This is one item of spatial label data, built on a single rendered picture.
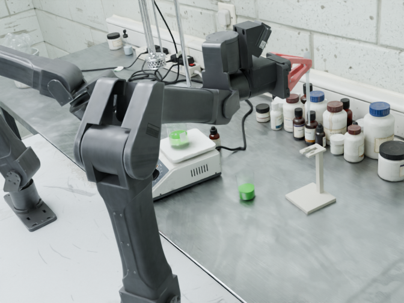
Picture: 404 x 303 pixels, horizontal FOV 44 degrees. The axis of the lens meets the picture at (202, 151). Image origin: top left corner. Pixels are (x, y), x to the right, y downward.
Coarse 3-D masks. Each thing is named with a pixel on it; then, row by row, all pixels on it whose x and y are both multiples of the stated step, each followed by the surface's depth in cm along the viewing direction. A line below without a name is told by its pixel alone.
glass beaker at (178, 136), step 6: (168, 126) 120; (174, 126) 119; (180, 126) 119; (186, 126) 122; (168, 132) 121; (174, 132) 120; (180, 132) 120; (186, 132) 122; (168, 138) 123; (174, 138) 121; (180, 138) 121; (186, 138) 122; (174, 144) 122; (180, 144) 122; (186, 144) 123; (174, 150) 123; (180, 150) 122
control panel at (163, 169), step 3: (159, 159) 125; (159, 162) 124; (162, 162) 123; (159, 165) 123; (162, 165) 122; (159, 168) 122; (162, 168) 122; (165, 168) 121; (159, 171) 122; (162, 171) 121; (165, 171) 120; (159, 174) 121; (162, 174) 120; (159, 177) 120; (153, 180) 121; (156, 180) 120; (153, 183) 120
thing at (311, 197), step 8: (304, 152) 107; (312, 152) 106; (320, 152) 107; (320, 160) 109; (320, 168) 110; (320, 176) 111; (312, 184) 117; (320, 184) 112; (296, 192) 115; (304, 192) 114; (312, 192) 114; (320, 192) 113; (296, 200) 112; (304, 200) 112; (312, 200) 111; (320, 200) 111; (328, 200) 111; (304, 208) 109; (312, 208) 109
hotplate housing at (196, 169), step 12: (204, 156) 122; (216, 156) 123; (168, 168) 120; (180, 168) 120; (192, 168) 121; (204, 168) 123; (216, 168) 125; (168, 180) 120; (180, 180) 121; (192, 180) 123; (204, 180) 125; (156, 192) 120; (168, 192) 122
